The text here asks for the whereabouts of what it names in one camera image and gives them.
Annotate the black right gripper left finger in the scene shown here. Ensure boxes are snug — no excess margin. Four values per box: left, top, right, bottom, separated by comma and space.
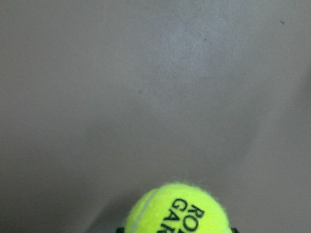
116, 227, 125, 233

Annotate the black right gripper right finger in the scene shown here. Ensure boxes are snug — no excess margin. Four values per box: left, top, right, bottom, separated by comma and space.
230, 228, 239, 233

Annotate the yellow tennis ball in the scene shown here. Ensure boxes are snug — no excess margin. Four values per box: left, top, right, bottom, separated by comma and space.
124, 183, 232, 233

